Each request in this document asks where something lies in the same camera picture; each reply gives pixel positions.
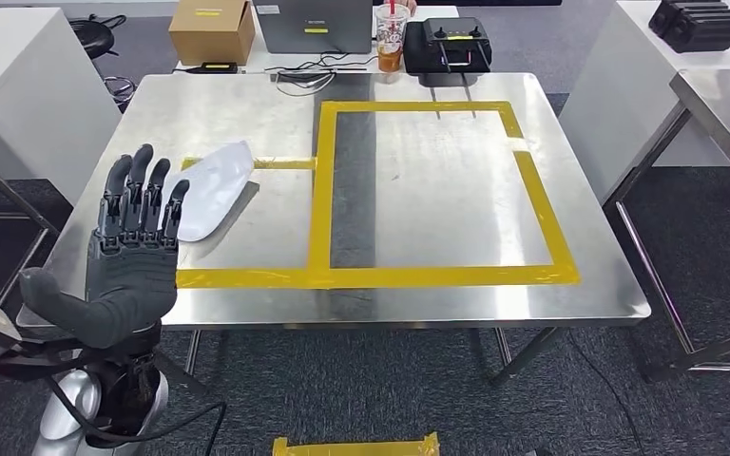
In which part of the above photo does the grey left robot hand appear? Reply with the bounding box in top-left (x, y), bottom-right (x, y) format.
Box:
top-left (19, 142), bottom-right (191, 351)

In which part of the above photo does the white plastic cover part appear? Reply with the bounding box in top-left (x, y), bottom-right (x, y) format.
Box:
top-left (160, 140), bottom-right (256, 243)

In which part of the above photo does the yellow tape workbench marking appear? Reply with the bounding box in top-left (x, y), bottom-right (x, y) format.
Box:
top-left (176, 100), bottom-right (582, 291)

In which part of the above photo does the stainless steel workbench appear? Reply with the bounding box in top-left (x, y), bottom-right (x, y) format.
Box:
top-left (17, 72), bottom-right (651, 385)

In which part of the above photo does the white table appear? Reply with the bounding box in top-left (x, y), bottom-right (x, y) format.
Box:
top-left (0, 7), bottom-right (123, 206)
top-left (558, 0), bottom-right (730, 206)

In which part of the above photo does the black flat yellow-labelled device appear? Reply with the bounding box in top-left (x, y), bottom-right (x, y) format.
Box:
top-left (185, 61), bottom-right (239, 75)

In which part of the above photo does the black round stool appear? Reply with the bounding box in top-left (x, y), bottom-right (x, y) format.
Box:
top-left (68, 13), bottom-right (136, 105)

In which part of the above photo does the white desk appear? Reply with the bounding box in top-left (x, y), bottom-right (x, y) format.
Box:
top-left (172, 5), bottom-right (461, 75)

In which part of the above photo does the brown cardboard box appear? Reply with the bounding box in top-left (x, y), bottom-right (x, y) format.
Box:
top-left (168, 0), bottom-right (257, 67)

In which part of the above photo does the yellow floor tape square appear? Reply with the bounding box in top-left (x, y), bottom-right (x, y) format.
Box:
top-left (272, 432), bottom-right (440, 456)

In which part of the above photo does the grey laptop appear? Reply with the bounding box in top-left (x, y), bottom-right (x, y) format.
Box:
top-left (252, 0), bottom-right (375, 55)

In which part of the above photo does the plastic iced tea cup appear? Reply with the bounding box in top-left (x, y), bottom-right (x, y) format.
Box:
top-left (374, 0), bottom-right (412, 73)

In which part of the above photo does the black remote controller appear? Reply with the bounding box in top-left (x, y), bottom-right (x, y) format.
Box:
top-left (402, 16), bottom-right (493, 75)

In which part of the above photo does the black equipment case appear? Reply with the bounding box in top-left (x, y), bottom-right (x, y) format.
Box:
top-left (648, 0), bottom-right (730, 55)

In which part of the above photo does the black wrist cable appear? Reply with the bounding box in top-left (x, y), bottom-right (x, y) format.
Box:
top-left (44, 377), bottom-right (228, 456)

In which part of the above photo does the steel table frame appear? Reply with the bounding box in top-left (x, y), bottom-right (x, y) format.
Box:
top-left (0, 144), bottom-right (61, 310)

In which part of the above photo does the coiled thin cable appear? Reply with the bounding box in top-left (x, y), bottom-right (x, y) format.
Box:
top-left (275, 70), bottom-right (337, 98)

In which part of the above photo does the black laptop cable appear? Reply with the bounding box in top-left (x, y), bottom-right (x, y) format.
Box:
top-left (263, 51), bottom-right (379, 77)

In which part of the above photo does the black floor cable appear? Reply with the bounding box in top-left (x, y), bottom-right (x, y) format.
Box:
top-left (566, 332), bottom-right (646, 456)

